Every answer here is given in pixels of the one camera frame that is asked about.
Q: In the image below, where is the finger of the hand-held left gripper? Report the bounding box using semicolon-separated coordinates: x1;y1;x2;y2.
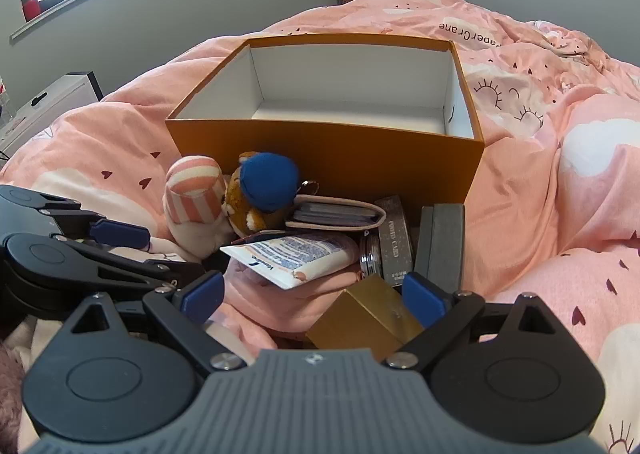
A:
0;233;206;295
30;194;151;250

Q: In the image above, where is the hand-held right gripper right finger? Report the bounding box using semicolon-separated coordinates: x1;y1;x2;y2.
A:
385;271;558;370

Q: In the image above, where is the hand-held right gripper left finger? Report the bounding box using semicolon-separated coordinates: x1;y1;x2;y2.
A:
70;270;248;370

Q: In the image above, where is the dark grey box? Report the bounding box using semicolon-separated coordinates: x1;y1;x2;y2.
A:
414;203;466;295

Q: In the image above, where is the silver card box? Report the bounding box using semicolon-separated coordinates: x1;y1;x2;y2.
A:
372;195;416;287

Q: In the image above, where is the gold box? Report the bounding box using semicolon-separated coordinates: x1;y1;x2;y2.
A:
306;274;426;364

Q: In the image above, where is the round glitter mirror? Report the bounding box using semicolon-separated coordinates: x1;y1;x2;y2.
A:
359;231;386;280

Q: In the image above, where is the pink striped plush toy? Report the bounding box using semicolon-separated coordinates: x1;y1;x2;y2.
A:
164;155;236;262

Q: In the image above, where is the pink wallet with key ring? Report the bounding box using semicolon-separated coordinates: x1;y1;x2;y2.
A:
285;179;388;235

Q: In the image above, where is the white and blue packet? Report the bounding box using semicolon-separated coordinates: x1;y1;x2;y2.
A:
220;232;368;291

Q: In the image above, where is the bear plush with blue hat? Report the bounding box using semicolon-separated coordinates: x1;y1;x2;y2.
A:
222;150;301;237

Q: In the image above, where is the orange cardboard box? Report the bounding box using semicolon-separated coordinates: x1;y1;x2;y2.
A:
165;32;486;207

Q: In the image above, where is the fluffy pink cloth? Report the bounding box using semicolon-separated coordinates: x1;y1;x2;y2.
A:
0;339;31;454

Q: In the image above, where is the white carton with black edge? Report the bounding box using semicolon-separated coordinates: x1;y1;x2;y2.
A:
0;71;104;155

